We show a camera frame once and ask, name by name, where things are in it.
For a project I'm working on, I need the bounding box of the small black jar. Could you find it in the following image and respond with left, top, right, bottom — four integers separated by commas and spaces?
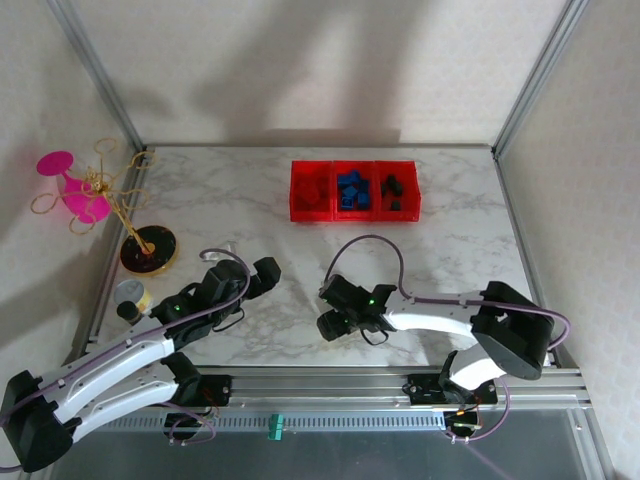
116, 299, 143, 326

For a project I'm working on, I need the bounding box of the aluminium table back rail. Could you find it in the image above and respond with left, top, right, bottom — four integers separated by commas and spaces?
143, 142, 497, 151

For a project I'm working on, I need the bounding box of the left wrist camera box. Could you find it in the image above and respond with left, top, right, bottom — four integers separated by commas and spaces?
199, 242, 238, 262

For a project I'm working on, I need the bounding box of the grey slotted cable duct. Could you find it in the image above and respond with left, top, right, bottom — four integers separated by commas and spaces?
94, 410, 449, 431

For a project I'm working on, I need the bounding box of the black controller board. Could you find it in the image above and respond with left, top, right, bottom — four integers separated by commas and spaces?
446, 410, 482, 435
163, 412, 211, 439

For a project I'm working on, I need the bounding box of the pink wine glass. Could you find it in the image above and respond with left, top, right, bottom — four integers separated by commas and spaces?
34, 151, 112, 226

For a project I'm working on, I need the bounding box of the aluminium frame post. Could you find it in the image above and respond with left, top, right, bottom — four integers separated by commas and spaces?
491, 0, 594, 160
46, 0, 151, 154

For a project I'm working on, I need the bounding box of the silver tin can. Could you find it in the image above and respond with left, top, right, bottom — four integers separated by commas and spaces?
113, 279, 154, 316

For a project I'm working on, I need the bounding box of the gold wire rack black base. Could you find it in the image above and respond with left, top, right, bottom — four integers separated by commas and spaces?
30, 137, 180, 277

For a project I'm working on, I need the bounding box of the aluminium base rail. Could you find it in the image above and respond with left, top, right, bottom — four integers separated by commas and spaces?
149, 366, 591, 414

